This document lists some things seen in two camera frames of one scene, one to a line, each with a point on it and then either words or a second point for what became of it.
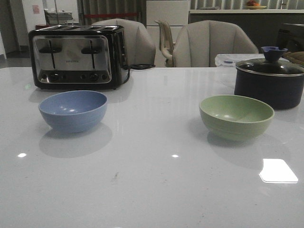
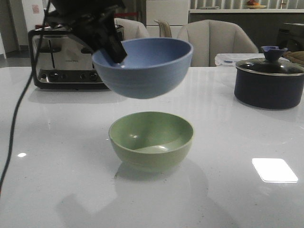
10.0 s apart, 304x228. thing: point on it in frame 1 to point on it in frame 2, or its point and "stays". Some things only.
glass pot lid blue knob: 272,65 stays
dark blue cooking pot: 277,81 stays
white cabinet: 176,12 stays
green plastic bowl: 235,118 to 150,141
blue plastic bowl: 73,111 to 153,67
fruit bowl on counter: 252,4 stays
